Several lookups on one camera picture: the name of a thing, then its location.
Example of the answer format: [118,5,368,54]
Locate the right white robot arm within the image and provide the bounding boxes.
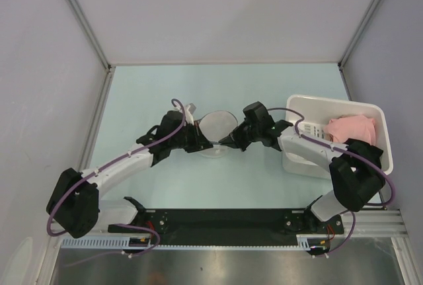
[218,102,388,233]

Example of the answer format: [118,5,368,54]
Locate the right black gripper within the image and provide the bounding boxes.
[220,119,261,151]

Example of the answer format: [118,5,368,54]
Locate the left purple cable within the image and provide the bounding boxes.
[46,99,161,266]

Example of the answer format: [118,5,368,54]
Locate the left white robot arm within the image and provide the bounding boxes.
[46,110,213,239]

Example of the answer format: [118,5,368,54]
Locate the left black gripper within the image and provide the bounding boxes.
[169,120,212,153]

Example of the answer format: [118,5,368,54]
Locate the right aluminium frame post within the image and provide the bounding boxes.
[338,0,383,69]

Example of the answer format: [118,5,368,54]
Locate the pink garment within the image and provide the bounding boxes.
[323,114,376,145]

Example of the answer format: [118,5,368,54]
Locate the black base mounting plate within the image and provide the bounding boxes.
[108,208,344,247]

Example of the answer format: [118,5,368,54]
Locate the aluminium frame post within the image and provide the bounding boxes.
[65,0,112,72]
[338,0,383,69]

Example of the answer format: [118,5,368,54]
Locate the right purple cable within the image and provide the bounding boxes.
[267,108,397,258]

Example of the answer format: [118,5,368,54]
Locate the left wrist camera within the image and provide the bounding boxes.
[184,103,196,125]

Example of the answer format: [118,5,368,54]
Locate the white slotted cable duct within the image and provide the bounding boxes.
[60,235,328,251]

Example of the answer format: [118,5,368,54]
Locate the white plastic basket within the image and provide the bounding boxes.
[281,95,395,180]

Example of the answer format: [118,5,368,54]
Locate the purple cable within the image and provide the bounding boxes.
[46,99,161,266]
[267,108,397,258]

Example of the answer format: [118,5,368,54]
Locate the left aluminium frame post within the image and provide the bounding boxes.
[65,0,112,72]

